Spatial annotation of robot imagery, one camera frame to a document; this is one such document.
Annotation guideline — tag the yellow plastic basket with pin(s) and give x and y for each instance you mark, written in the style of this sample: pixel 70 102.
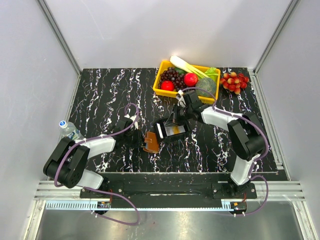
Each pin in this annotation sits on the yellow plastic basket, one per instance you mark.
pixel 172 94

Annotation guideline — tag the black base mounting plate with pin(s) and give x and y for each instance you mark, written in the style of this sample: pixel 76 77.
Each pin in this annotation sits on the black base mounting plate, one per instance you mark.
pixel 212 185

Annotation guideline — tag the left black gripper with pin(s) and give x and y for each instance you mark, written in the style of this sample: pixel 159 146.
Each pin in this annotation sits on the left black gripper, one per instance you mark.
pixel 140 141

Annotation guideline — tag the dark purple grape bunch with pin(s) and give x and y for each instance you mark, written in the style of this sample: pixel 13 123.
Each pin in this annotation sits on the dark purple grape bunch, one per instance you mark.
pixel 177 79

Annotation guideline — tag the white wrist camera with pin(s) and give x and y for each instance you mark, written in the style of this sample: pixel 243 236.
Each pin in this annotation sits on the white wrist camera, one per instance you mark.
pixel 180 96
pixel 134 118

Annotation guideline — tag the brown leather card holder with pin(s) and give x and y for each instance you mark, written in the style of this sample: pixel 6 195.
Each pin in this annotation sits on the brown leather card holder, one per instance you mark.
pixel 151 143

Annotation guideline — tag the aluminium frame rail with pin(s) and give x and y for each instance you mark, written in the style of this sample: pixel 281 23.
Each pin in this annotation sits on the aluminium frame rail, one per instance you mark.
pixel 191 201

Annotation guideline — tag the black card box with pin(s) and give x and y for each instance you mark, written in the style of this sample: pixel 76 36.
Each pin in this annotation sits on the black card box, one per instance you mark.
pixel 166 135

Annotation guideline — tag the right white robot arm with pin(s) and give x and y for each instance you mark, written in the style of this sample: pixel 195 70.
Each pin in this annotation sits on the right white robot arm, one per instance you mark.
pixel 247 137

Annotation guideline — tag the green cucumber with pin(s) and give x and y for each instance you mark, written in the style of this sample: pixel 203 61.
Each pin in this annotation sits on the green cucumber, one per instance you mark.
pixel 180 71

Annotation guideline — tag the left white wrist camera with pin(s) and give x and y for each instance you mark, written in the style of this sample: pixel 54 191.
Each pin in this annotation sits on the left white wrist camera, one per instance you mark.
pixel 134 118

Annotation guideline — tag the red cherry cluster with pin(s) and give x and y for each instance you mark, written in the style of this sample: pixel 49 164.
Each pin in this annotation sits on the red cherry cluster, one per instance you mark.
pixel 234 82

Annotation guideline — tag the white green leek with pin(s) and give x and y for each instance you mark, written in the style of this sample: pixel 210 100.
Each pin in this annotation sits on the white green leek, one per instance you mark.
pixel 181 64

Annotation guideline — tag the green netted melon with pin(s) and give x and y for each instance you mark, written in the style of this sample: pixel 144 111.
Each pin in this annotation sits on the green netted melon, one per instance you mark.
pixel 206 87

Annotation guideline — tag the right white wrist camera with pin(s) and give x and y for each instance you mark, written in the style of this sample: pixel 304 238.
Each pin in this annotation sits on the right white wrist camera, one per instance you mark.
pixel 180 96

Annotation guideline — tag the clear plastic water bottle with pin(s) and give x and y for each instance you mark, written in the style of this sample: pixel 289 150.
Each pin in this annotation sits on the clear plastic water bottle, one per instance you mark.
pixel 68 130

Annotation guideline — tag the red apple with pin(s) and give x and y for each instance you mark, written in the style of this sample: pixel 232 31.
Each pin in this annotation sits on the red apple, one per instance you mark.
pixel 190 79
pixel 167 86

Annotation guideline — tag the red apple front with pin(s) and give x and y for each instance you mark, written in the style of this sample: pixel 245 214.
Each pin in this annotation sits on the red apple front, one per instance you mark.
pixel 167 86

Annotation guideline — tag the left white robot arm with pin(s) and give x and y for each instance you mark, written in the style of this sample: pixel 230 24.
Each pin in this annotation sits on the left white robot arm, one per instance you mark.
pixel 67 163

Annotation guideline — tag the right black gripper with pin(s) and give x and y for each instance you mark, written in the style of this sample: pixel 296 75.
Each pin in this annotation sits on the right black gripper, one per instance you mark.
pixel 175 119

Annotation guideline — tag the red apple back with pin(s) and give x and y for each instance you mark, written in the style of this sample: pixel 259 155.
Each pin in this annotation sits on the red apple back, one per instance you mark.
pixel 190 79

